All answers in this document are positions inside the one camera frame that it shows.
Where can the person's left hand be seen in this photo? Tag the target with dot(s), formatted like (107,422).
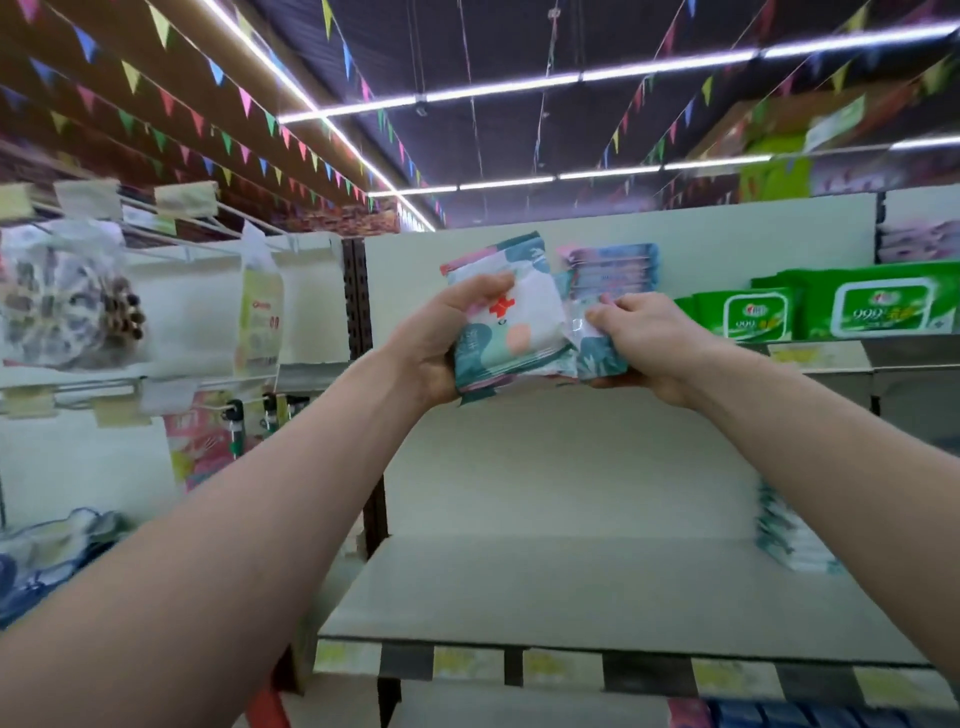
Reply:
(428,353)

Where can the person's right hand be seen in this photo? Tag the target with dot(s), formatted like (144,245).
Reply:
(668,348)

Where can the metal store shelving unit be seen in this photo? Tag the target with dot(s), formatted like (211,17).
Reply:
(600,480)

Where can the stack of white green packets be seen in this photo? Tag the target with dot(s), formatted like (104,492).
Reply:
(795,540)

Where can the person's right forearm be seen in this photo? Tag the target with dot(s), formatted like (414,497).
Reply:
(840,480)

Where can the person's left forearm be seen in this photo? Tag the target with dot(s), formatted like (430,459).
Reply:
(195,570)

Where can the short ceiling light strip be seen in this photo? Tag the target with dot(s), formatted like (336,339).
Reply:
(600,171)

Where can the green yellow store sign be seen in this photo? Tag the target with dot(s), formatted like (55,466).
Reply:
(795,158)

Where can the diagonal ceiling light strip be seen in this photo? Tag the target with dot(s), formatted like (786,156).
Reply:
(315,105)

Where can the long ceiling light strip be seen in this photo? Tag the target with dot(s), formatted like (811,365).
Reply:
(600,72)

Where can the hanging packaged goods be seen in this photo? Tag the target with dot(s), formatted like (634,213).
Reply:
(68,300)

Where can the blue packaged goods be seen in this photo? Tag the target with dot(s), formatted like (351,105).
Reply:
(810,714)

